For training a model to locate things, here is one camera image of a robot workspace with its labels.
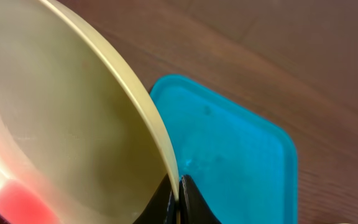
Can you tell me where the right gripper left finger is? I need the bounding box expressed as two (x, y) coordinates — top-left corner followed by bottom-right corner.
(134, 175), (176, 224)

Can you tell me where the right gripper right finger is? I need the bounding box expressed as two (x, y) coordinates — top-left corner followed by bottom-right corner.
(179, 175), (221, 224)

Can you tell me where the yellow plate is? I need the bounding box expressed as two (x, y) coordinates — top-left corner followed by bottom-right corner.
(0, 0), (180, 223)

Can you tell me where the teal plastic tray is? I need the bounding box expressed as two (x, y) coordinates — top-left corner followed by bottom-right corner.
(150, 75), (298, 224)

